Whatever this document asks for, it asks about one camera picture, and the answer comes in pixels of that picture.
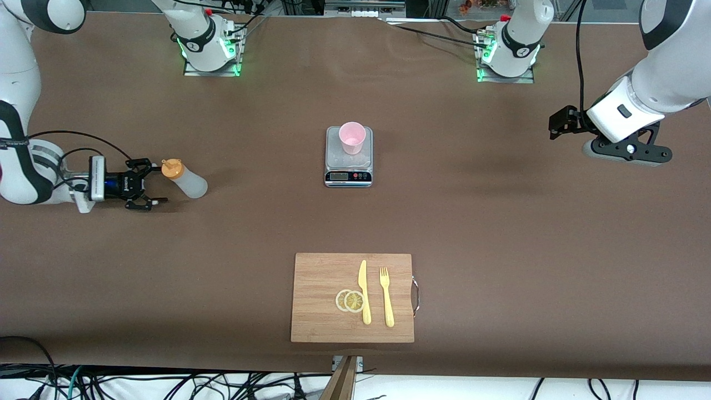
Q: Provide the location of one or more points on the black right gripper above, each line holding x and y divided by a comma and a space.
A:
119, 184

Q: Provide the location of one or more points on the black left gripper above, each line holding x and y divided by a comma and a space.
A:
572, 120

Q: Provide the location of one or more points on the translucent squeeze bottle orange cap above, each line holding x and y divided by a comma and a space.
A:
191, 186

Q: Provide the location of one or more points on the pink plastic cup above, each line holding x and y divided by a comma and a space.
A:
352, 136

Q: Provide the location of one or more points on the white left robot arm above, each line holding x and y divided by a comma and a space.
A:
655, 89

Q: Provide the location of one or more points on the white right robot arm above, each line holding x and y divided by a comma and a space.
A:
16, 83

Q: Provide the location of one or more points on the wooden cutting board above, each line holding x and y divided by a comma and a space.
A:
316, 278

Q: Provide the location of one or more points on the silver digital kitchen scale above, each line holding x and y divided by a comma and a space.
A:
348, 176

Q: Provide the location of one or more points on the white power strip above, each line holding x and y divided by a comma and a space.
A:
366, 12

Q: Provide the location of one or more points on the lemon slice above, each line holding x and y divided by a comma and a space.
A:
340, 300
354, 301

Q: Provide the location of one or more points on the yellow plastic knife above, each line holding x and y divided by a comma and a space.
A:
362, 278

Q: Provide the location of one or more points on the yellow plastic fork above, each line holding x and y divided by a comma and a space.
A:
387, 305

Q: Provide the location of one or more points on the wooden beam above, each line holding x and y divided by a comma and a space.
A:
341, 386

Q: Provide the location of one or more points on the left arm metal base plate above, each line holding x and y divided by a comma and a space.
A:
522, 79

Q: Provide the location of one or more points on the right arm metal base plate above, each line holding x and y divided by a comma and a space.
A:
191, 71

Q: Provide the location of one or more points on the small metal bracket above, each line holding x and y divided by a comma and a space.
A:
360, 364

